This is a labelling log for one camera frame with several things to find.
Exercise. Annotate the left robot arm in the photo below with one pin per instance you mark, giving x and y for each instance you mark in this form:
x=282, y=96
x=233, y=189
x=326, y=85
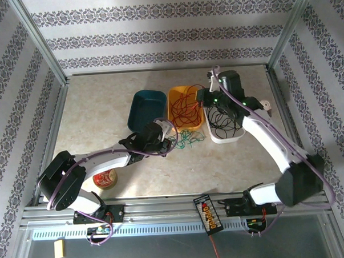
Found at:
x=105, y=161

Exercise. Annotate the aluminium frame post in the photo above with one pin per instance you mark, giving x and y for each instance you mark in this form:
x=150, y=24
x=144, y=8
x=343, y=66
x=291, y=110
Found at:
x=293, y=26
x=40, y=43

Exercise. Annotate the orange power lead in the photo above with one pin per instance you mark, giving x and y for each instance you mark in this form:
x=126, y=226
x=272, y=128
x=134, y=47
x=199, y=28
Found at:
x=215, y=250

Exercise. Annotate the white plastic bin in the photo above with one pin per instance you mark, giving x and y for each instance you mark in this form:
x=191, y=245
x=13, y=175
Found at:
x=226, y=140

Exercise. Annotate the round red tin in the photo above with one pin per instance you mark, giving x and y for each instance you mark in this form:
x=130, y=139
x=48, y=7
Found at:
x=105, y=179

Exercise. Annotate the small circuit board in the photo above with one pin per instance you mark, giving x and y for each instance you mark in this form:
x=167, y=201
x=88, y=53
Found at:
x=254, y=224
x=100, y=230

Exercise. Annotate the pale yellow block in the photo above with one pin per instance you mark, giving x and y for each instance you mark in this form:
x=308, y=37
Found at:
x=59, y=249

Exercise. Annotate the orange plastic bin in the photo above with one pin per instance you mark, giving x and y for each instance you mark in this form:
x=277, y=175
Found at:
x=176, y=91

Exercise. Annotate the aluminium front rail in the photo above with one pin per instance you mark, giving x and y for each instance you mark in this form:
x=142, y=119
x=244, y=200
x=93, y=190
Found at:
x=164, y=209

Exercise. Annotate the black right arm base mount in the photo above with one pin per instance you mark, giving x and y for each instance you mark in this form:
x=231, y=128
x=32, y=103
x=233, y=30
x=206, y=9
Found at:
x=232, y=206

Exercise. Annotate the black power distribution board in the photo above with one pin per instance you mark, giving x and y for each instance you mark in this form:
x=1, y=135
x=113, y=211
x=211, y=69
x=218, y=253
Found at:
x=208, y=216

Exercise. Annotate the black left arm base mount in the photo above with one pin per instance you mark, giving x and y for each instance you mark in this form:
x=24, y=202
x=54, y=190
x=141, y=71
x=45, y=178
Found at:
x=117, y=212

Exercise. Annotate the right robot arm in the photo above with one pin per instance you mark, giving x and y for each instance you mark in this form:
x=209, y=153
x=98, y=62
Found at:
x=263, y=136

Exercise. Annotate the teal plastic bin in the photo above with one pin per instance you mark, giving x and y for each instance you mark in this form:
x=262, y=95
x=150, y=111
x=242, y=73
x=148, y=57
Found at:
x=142, y=113

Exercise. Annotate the aluminium back rail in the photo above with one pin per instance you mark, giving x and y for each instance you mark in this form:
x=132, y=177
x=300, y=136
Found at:
x=166, y=69

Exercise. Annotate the pink tape roll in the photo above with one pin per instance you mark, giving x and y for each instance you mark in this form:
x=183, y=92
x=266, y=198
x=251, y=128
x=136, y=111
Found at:
x=265, y=104

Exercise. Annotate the aluminium side rail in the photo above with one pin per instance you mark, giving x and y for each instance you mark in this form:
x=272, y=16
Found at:
x=51, y=140
x=288, y=118

